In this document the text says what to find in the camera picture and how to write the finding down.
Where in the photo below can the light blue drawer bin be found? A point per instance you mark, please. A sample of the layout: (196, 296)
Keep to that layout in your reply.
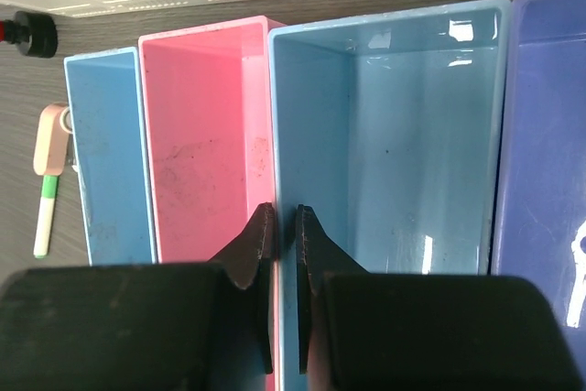
(109, 138)

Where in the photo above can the purple drawer bin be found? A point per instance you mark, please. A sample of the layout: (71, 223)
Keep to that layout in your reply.
(539, 231)

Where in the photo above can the red black stamp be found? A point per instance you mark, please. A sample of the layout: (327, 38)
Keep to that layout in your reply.
(34, 34)

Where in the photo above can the pink drawer bin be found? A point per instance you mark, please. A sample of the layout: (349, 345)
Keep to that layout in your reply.
(207, 102)

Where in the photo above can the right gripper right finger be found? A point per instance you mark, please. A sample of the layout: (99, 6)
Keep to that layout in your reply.
(316, 255)

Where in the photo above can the green white marker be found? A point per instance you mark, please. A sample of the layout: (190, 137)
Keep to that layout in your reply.
(49, 190)

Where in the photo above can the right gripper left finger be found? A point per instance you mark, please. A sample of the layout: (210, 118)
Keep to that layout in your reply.
(248, 262)

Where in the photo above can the pink stapler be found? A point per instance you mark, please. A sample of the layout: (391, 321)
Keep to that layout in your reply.
(54, 149)

